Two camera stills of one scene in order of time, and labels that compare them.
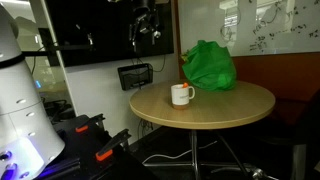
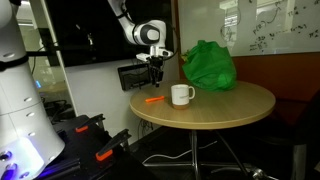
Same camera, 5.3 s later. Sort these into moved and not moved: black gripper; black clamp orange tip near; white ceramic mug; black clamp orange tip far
Moved: black gripper
Not moved: black clamp orange tip far; black clamp orange tip near; white ceramic mug
